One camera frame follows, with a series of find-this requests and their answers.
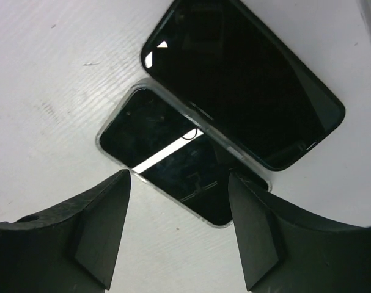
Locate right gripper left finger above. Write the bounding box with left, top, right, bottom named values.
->
left=0, top=170, right=131, bottom=292

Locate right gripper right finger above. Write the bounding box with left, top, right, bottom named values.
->
left=228, top=173, right=371, bottom=292

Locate black phone clear case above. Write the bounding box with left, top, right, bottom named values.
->
left=96, top=78, right=270, bottom=228

